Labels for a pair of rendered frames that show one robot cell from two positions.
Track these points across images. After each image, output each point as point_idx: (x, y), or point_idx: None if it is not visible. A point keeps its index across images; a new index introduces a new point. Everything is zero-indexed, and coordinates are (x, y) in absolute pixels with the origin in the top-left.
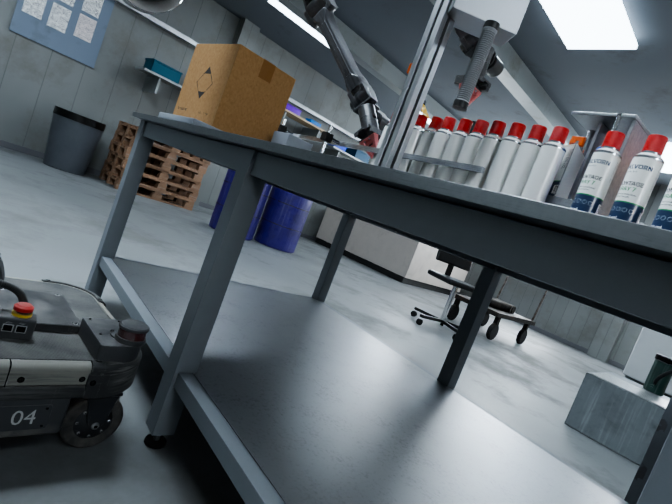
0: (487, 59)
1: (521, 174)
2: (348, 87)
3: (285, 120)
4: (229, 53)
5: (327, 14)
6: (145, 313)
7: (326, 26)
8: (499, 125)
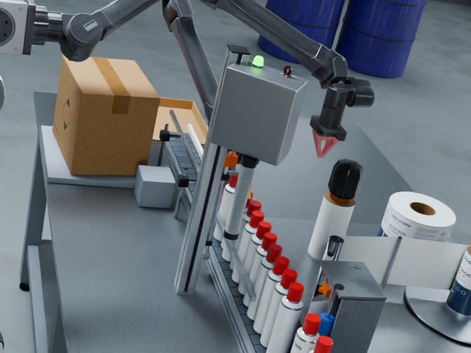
0: (336, 106)
1: (271, 319)
2: (207, 117)
3: (167, 126)
4: (77, 97)
5: (180, 26)
6: (42, 344)
7: (181, 41)
8: (270, 253)
